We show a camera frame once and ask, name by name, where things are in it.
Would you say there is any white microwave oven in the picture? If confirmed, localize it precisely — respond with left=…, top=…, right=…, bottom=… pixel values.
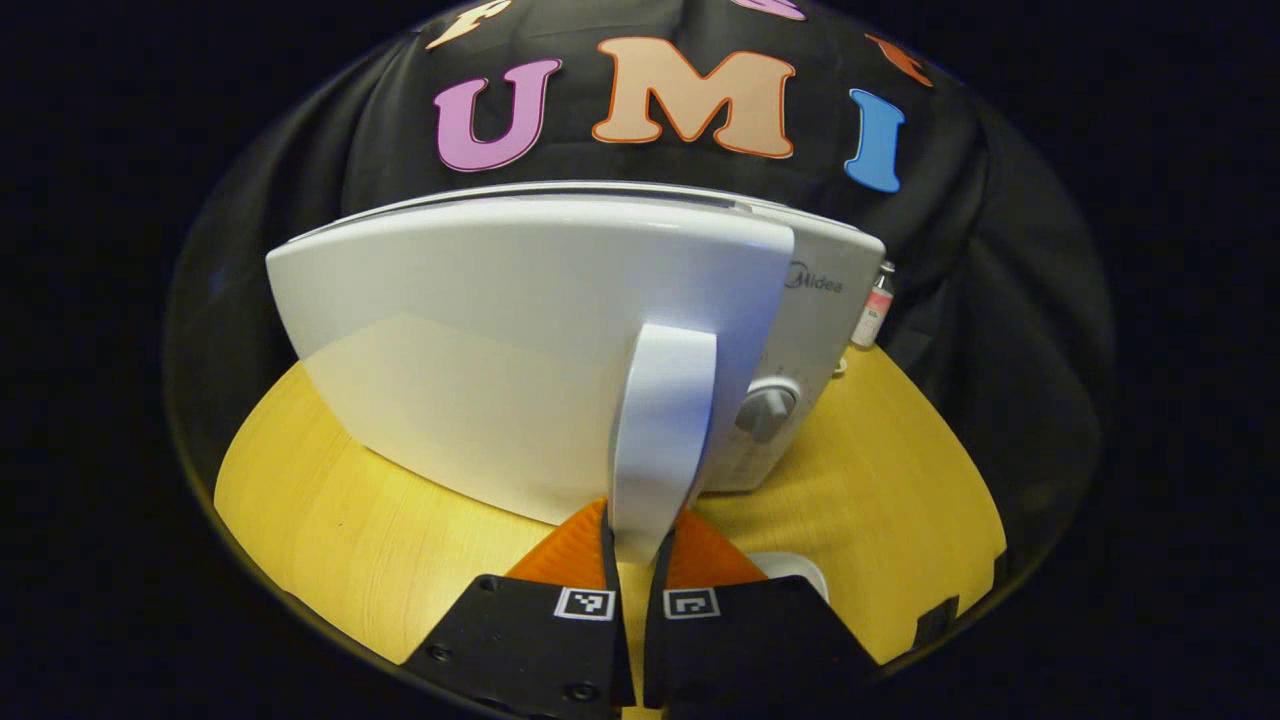
left=265, top=180, right=887, bottom=566

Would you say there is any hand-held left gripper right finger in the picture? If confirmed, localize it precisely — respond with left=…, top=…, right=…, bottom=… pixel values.
left=643, top=505, right=881, bottom=711

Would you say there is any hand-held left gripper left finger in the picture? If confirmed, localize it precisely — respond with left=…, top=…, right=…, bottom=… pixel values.
left=400, top=498, right=636, bottom=716

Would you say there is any white square plate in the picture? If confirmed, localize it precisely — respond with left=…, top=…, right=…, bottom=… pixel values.
left=745, top=552, right=831, bottom=601

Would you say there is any small bottle with pink label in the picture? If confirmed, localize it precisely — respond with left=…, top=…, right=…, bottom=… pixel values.
left=850, top=262, right=896, bottom=349

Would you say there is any small black block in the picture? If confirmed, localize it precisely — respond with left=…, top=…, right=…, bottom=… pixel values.
left=915, top=595, right=961, bottom=646

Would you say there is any black backdrop cloth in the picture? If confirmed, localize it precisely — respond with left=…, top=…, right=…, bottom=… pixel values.
left=165, top=0, right=1116, bottom=561

